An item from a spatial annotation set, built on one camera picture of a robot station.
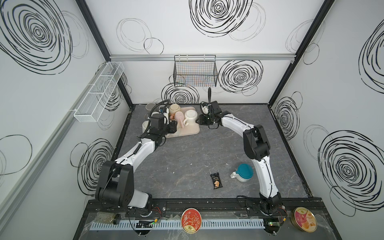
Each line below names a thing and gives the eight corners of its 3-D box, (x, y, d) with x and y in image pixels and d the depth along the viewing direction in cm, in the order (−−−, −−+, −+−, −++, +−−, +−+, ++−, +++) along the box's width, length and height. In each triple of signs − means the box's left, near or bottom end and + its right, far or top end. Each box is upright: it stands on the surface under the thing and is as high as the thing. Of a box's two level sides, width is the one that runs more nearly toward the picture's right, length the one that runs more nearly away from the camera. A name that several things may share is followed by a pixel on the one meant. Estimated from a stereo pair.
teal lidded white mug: (231, 182, 84) (234, 177, 77) (229, 169, 89) (232, 163, 82) (249, 182, 84) (254, 177, 77) (246, 169, 89) (251, 163, 82)
